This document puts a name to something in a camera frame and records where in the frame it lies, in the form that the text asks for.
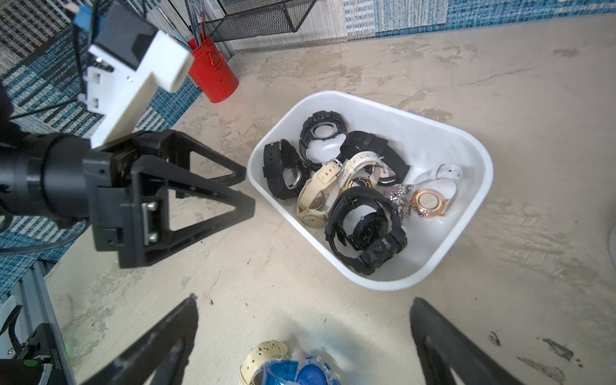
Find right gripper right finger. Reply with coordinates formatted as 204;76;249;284
409;297;521;384

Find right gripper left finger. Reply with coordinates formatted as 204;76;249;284
86;295;198;384

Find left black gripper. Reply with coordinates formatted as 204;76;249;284
83;130;255;269

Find small black round watch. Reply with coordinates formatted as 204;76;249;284
325;187;407;275

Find black chunky digital watch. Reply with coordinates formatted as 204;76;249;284
262;140;310;200

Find blue transparent watch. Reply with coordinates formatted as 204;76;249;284
261;356;341;385

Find rose gold white strap watch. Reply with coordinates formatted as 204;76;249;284
409;164;464;218

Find silver chain pocket watch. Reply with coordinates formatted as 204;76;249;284
385;184;414;220

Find black rugged watch thin strap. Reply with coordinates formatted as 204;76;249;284
297;110;350;167

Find black watch with strap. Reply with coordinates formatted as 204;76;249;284
336;131;410;186

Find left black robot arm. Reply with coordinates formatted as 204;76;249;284
1;93;255;269

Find white plastic storage box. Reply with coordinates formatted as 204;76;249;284
246;91;493;291

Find red pen cup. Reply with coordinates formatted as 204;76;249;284
189;37;239;104

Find pens in cup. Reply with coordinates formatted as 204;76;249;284
184;0;206;47

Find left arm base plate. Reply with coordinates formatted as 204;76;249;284
1;323;67;385

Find black wire mesh shelf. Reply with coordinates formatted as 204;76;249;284
203;0;316;43

